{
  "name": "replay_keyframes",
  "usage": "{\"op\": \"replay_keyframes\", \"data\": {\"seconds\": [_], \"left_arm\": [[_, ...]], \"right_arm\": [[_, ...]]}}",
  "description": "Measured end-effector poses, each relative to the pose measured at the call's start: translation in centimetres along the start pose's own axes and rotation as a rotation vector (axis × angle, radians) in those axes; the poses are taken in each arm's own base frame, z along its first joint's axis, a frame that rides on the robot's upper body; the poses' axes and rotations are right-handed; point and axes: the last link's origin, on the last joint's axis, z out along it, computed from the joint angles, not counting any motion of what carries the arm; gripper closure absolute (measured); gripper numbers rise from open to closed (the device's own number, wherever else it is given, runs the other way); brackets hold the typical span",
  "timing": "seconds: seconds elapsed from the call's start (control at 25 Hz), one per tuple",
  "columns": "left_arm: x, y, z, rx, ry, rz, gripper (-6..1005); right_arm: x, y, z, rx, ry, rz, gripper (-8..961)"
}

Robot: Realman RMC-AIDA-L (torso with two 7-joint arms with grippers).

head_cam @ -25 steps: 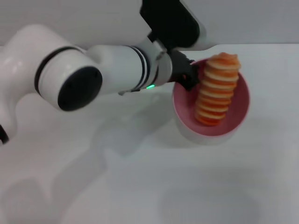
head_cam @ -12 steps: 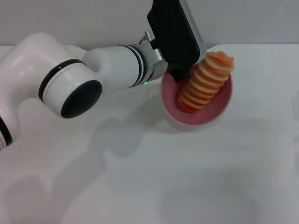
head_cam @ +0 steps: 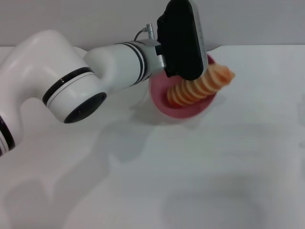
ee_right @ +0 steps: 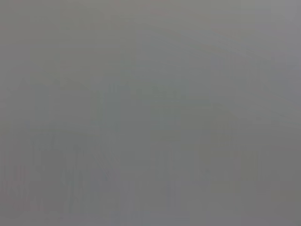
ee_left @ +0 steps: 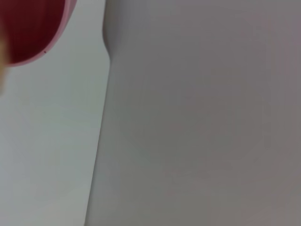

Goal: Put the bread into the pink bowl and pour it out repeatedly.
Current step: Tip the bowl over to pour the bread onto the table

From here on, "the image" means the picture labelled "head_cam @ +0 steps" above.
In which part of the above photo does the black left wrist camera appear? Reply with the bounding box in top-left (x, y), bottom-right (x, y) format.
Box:
top-left (155, 0), bottom-right (208, 81)

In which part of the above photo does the silver left camera bracket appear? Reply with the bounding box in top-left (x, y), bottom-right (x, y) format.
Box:
top-left (152, 41), bottom-right (168, 73)

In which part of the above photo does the pink plastic bowl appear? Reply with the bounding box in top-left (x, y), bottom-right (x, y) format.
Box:
top-left (147, 53), bottom-right (219, 125)

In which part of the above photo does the orange striped bread roll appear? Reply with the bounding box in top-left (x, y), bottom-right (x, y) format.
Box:
top-left (165, 62), bottom-right (237, 108)

